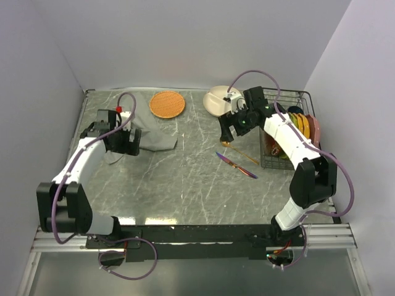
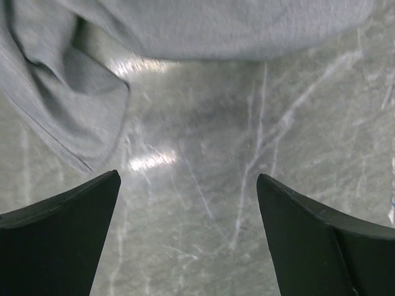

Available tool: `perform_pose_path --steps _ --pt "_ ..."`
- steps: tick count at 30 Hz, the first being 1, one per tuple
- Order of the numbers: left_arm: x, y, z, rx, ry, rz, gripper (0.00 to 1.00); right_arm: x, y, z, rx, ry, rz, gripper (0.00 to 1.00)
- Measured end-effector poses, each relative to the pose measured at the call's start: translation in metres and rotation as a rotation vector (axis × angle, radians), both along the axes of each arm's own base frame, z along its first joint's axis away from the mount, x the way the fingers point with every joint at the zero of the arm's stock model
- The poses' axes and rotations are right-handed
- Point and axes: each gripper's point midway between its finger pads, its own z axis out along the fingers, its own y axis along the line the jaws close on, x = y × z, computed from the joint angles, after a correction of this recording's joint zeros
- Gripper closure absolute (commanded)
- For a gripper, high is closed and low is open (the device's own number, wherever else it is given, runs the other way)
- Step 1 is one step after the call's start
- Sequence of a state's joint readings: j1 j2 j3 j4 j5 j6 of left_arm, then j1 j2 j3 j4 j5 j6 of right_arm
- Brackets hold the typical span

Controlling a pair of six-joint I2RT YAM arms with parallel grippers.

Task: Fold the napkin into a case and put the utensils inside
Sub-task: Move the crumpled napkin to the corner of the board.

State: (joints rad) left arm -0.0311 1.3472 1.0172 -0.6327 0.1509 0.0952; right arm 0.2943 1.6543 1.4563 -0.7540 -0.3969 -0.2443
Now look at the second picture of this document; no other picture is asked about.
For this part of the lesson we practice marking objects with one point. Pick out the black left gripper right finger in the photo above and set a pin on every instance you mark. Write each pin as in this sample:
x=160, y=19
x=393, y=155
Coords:
x=317, y=250

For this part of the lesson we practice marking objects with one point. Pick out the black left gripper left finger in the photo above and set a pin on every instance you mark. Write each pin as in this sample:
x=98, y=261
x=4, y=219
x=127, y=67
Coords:
x=53, y=247

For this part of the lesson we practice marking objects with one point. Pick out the grey cloth napkin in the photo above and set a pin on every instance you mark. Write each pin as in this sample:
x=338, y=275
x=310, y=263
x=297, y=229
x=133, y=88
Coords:
x=77, y=106

